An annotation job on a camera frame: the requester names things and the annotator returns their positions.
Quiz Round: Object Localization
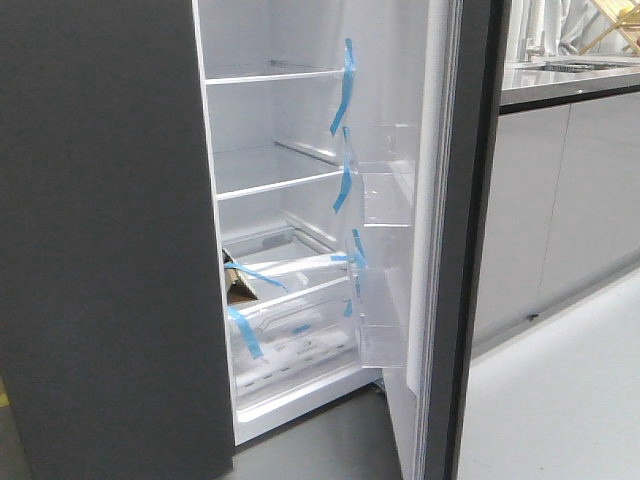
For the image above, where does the wooden dish rack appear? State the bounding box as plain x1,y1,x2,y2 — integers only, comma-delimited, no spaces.
579,0,639,56

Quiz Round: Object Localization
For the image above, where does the white fridge interior body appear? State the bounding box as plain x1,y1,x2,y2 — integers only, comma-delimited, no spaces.
196,1,379,444

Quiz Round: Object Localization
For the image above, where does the grey kitchen cabinet counter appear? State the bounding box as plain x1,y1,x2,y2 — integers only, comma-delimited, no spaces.
473,56,639,348

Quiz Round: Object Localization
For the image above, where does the blue tape strip middle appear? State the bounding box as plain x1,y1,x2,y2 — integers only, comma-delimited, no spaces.
333,126,353,213

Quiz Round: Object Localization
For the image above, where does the upper glass fridge shelf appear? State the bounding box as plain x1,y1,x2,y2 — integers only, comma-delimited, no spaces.
205,60,344,85

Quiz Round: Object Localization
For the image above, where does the brown cardboard box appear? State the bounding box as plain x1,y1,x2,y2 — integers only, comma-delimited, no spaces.
222,248,258,305

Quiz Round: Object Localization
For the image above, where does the middle glass fridge shelf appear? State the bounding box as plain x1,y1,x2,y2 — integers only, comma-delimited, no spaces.
214,143,342,201

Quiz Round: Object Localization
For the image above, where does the upper clear door bin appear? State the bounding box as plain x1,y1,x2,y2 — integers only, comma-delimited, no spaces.
350,123,419,226

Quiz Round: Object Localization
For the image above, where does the steel kitchen sink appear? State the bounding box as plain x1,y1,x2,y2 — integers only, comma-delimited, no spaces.
526,59,639,74

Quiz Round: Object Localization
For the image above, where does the lower clear door bin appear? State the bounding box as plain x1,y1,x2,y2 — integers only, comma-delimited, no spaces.
344,224,412,368

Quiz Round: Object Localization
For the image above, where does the steel kitchen faucet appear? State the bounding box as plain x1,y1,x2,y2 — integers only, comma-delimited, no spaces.
518,25,545,63

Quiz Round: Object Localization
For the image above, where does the clear door bin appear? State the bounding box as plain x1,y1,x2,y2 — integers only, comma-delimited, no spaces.
344,224,412,368
350,123,419,226

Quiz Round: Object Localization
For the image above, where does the blue tape strip lower bin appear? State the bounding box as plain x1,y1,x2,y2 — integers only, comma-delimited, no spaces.
330,228,367,269

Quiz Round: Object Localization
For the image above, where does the blue tape strip top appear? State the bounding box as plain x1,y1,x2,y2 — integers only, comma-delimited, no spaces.
329,38,356,136

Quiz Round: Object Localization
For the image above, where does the blue tape strip on drawer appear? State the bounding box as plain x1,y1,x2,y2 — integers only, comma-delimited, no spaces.
227,306,264,359

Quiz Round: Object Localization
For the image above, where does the blue tape strip on box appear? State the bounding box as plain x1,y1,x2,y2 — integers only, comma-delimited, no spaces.
224,262,289,292

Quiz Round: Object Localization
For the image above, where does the clear crisper drawer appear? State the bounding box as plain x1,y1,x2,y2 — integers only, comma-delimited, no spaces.
228,278,357,407

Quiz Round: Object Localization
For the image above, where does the glass fridge shelf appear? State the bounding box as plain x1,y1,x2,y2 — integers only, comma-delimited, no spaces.
214,143,342,201
205,60,344,85

